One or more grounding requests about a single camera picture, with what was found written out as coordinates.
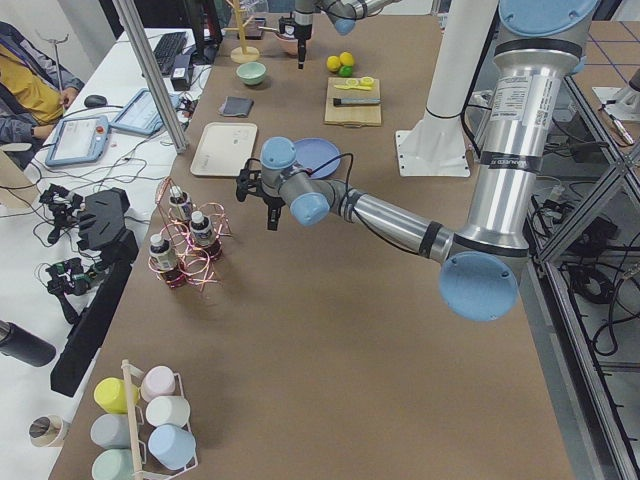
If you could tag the cream rabbit tray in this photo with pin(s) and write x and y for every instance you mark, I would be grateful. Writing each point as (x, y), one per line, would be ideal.
(223, 149)

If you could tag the black thermos bottle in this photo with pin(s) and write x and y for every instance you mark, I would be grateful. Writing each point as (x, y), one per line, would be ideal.
(25, 346)

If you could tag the steel muddler black tip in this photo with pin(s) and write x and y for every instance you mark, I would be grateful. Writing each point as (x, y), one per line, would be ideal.
(355, 102)

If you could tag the wooden cup tree stand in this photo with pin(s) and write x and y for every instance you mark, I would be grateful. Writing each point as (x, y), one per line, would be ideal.
(243, 18)

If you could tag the black keyboard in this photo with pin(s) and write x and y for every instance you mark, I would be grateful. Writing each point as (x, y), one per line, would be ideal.
(169, 46)

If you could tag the green lime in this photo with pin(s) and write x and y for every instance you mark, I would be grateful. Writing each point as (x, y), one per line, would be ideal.
(345, 71)

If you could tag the white cup rack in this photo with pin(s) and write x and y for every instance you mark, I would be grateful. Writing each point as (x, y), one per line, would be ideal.
(138, 447)

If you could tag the teach pendant front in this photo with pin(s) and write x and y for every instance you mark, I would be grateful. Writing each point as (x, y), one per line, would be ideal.
(78, 141)

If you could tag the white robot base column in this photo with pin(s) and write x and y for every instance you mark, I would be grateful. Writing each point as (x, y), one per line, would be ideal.
(436, 145)

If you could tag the light blue cup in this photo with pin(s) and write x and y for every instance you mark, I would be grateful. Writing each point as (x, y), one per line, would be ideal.
(172, 446)

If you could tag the green bowl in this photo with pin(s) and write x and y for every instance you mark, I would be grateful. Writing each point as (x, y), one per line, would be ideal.
(251, 73)

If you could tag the wooden cutting board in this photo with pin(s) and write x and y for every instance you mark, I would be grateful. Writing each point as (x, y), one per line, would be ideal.
(352, 116)

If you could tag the teach pendant rear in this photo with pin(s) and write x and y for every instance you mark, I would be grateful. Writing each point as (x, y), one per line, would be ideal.
(139, 116)

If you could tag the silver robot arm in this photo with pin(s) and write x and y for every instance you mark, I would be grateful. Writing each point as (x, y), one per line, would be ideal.
(536, 45)
(342, 14)

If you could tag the grey cup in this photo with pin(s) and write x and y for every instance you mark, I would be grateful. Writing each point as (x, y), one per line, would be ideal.
(111, 431)

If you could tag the yellow lemon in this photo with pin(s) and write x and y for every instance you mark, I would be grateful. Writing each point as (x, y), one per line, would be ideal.
(347, 59)
(333, 63)

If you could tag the dark drink bottle back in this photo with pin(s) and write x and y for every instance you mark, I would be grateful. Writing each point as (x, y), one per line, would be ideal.
(181, 203)

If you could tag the grey folded cloth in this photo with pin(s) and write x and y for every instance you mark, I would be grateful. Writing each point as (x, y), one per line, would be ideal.
(236, 107)

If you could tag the pink bowl with ice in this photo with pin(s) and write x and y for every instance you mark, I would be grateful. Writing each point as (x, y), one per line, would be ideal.
(287, 40)

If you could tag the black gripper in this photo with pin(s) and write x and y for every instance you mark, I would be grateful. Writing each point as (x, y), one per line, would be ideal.
(301, 30)
(271, 200)

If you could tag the pink cup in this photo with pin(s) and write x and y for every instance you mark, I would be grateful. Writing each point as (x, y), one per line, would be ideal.
(158, 381)

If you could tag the dark drink bottle front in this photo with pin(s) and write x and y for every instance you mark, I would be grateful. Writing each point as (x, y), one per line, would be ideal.
(165, 261)

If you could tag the yellow plastic knife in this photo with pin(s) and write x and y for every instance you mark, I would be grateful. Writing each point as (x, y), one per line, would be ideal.
(353, 87)

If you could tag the seated person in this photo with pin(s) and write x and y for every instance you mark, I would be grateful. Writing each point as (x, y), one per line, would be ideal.
(35, 91)

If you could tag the copper wire bottle rack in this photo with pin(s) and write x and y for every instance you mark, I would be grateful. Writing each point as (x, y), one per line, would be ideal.
(198, 268)

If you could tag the black computer mouse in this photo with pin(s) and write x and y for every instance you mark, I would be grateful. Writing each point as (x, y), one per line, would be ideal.
(95, 101)

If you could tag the aluminium frame post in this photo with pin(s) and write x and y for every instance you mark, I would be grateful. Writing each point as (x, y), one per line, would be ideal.
(130, 20)

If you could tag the dark drink bottle middle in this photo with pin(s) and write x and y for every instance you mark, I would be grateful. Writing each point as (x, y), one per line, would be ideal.
(204, 236)

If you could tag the dark drink bottle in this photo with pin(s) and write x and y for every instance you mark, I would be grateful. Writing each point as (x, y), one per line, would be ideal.
(181, 203)
(165, 261)
(204, 236)

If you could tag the yellow cup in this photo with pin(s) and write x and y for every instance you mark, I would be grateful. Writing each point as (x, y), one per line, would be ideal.
(109, 394)

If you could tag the blue round plate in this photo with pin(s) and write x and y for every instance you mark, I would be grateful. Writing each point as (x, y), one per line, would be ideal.
(318, 155)

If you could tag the teach pendant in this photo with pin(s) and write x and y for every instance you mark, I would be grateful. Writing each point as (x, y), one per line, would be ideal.
(139, 116)
(78, 141)

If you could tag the white cup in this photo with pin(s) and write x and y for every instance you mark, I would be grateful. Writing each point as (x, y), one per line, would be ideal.
(174, 410)

